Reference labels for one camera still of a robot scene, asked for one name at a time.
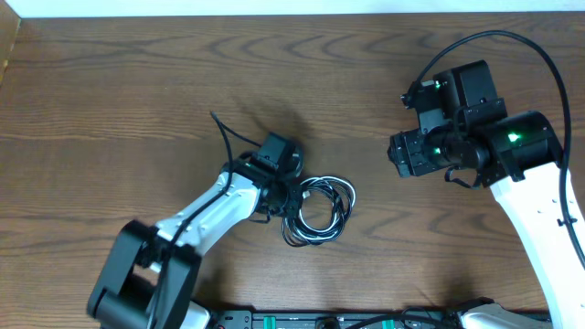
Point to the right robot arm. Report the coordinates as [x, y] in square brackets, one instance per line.
[463, 124]

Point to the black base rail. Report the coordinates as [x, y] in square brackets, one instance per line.
[412, 318]

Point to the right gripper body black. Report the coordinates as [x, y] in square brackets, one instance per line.
[425, 153]

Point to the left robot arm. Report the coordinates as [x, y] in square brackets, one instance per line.
[150, 273]

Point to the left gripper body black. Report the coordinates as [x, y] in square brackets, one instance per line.
[283, 199]

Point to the cardboard box edge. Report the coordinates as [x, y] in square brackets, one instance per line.
[9, 26]

